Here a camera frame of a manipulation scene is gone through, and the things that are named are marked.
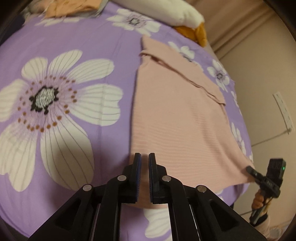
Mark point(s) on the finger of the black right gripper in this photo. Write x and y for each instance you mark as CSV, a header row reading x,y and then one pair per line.
x,y
251,171

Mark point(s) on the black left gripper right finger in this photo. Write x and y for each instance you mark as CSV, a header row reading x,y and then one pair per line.
x,y
196,213

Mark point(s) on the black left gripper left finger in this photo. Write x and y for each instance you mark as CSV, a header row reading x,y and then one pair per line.
x,y
93,213

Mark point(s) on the pink knit sweater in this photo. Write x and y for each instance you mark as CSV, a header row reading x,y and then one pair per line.
x,y
179,115

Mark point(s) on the person's right hand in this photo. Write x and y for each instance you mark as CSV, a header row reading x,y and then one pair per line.
x,y
260,202

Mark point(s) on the purple floral bed sheet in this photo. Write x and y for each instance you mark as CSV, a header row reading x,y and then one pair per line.
x,y
66,103

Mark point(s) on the pink curtain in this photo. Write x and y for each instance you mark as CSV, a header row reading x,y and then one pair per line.
x,y
228,23

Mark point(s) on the folded orange patterned garment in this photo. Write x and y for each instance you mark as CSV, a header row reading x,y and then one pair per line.
x,y
61,8

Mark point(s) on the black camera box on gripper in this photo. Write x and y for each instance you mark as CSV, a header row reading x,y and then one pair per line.
x,y
276,170

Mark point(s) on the white wall power strip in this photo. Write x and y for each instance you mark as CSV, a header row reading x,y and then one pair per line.
x,y
287,118

